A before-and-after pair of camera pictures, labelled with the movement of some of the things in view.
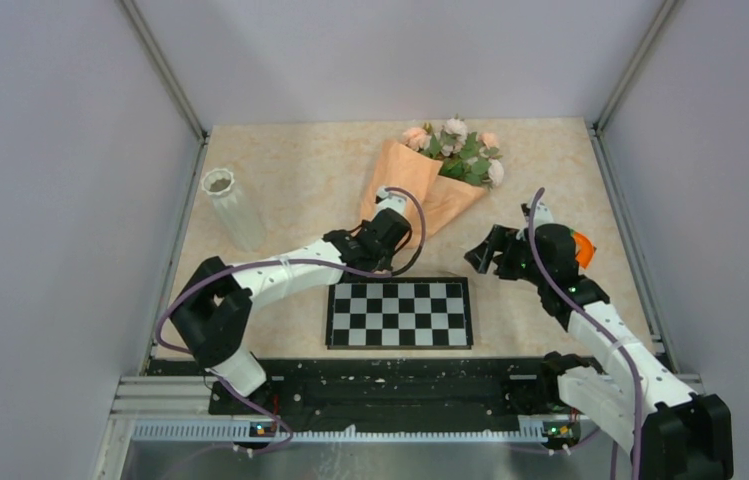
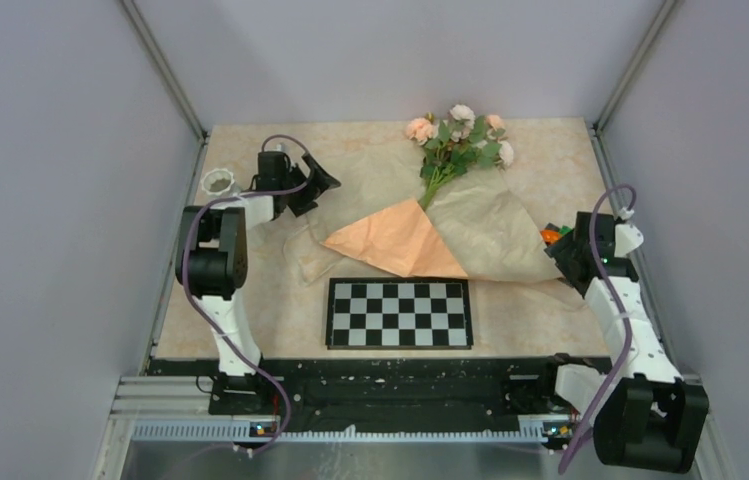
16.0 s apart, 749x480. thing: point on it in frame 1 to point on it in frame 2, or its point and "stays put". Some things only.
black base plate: (379, 390) stays put
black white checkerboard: (400, 313) stays put
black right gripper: (502, 239) to (561, 251)
